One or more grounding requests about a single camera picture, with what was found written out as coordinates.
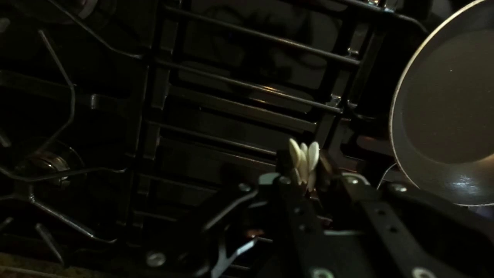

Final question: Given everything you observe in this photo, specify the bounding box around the black frying pan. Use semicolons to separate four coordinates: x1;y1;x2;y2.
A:
389;0;494;209

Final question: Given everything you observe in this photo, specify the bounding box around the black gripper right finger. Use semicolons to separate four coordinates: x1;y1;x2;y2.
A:
315;156;494;278

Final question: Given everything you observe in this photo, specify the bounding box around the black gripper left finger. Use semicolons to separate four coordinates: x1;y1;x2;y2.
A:
148;176;330;278

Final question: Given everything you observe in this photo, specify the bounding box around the black gas stove range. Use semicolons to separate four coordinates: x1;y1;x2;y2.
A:
0;0;494;278

